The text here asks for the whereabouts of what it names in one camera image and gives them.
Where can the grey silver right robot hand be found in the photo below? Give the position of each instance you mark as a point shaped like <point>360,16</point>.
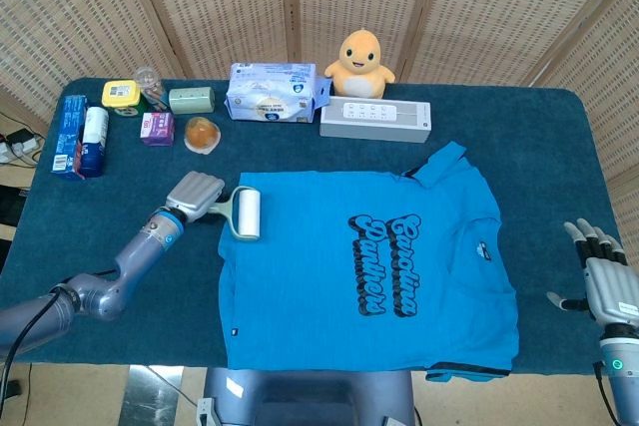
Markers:
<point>611,291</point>

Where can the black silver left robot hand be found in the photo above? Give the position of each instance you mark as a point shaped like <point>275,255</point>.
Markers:
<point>197,194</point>

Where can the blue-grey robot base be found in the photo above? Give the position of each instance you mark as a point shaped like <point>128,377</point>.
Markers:
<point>309,398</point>

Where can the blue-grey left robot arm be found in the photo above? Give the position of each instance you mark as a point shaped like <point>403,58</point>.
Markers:
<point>135,254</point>

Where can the orange jelly cup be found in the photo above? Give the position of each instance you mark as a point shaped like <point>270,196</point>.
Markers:
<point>201,135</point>

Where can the small purple box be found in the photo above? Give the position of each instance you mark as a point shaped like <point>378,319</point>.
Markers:
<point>157,129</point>

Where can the clear plastic jar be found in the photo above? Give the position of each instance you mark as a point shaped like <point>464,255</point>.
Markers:
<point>152,89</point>

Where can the dark teal covered table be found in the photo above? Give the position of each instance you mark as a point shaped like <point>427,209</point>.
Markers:
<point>175,306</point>

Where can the blue white bottle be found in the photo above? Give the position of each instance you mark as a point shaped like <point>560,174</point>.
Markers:
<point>95,141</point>

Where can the blue tissue pack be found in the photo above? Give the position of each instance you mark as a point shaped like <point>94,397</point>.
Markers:
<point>272,94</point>

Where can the yellow lidded container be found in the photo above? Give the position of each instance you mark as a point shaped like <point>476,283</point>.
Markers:
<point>120,93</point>

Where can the blue printed t-shirt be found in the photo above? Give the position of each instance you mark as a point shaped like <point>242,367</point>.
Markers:
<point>309,271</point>

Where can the blue toothpaste box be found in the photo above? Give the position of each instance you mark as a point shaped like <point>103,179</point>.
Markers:
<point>67,136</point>

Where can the white floor power strip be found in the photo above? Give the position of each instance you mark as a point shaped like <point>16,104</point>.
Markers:
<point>20,144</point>

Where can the black equipment case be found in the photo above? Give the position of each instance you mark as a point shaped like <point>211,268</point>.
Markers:
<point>10,201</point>

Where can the woven rattan folding screen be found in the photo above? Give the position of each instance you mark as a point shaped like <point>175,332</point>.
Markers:
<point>224,7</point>

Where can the grey power strip box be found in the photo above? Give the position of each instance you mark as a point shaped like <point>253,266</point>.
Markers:
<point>374,124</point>

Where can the shiny metal table base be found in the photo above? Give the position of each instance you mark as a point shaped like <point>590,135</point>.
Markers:
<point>150,396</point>

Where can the orange plush toy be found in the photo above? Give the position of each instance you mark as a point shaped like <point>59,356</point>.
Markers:
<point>359,64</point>

